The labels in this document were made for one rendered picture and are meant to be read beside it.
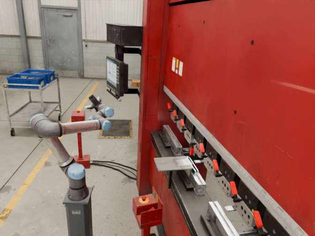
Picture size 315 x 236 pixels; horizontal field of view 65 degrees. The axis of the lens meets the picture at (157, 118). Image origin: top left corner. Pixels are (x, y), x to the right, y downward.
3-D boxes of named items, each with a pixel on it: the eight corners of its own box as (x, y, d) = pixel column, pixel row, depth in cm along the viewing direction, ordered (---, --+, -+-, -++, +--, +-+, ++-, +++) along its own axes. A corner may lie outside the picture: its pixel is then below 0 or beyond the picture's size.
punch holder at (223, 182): (216, 182, 141) (221, 157, 135) (229, 180, 143) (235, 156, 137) (228, 199, 128) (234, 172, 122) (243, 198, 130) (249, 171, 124)
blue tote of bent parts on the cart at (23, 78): (18, 83, 436) (16, 73, 430) (47, 84, 440) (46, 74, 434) (7, 88, 403) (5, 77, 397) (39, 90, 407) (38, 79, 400)
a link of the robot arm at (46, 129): (39, 126, 145) (113, 118, 175) (34, 120, 153) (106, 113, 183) (39, 144, 148) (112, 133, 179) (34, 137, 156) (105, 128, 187)
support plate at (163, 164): (153, 158, 196) (153, 158, 196) (184, 157, 202) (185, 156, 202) (158, 171, 180) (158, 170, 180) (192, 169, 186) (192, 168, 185)
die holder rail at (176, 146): (162, 132, 270) (162, 124, 267) (167, 132, 271) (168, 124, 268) (175, 156, 225) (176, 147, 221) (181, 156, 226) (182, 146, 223)
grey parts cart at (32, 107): (30, 117, 507) (24, 71, 473) (63, 118, 512) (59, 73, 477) (8, 136, 424) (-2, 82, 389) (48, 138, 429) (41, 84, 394)
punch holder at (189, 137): (183, 136, 195) (185, 116, 189) (193, 136, 197) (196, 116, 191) (190, 145, 182) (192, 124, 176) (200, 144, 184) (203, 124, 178)
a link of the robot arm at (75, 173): (72, 190, 172) (71, 174, 167) (65, 180, 182) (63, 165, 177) (88, 184, 180) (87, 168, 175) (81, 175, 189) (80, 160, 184)
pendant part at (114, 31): (106, 95, 309) (105, 23, 278) (124, 93, 321) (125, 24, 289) (120, 108, 268) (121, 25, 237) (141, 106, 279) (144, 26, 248)
